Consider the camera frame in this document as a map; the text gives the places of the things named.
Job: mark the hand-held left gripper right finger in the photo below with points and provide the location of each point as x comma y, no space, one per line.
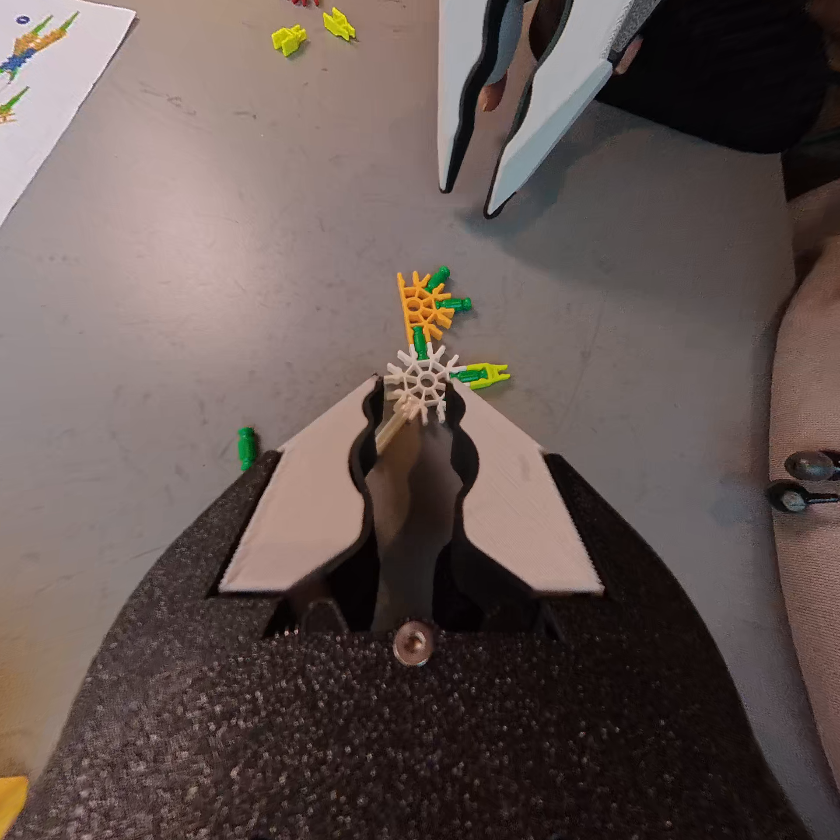
531,518

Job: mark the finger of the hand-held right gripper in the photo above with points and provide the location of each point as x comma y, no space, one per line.
571,85
456,52

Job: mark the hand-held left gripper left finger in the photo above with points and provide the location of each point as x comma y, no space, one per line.
302,518

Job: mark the yellow clip connector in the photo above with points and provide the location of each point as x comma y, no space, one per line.
493,374
289,39
339,23

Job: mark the white plastic rod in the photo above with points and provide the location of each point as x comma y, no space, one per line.
394,430

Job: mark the white snowflake connector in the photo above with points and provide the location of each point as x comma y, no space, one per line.
410,367

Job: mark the orange half-circle connector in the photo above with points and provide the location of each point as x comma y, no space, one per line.
405,308

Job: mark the person's right forearm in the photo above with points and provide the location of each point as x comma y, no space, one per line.
722,65

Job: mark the person's right hand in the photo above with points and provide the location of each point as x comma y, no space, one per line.
544,26

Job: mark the black earbuds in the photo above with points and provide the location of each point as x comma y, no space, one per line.
810,466

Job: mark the yellow box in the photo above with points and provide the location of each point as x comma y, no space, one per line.
13,797

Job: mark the printed instruction sheet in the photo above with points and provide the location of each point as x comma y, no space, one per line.
52,85

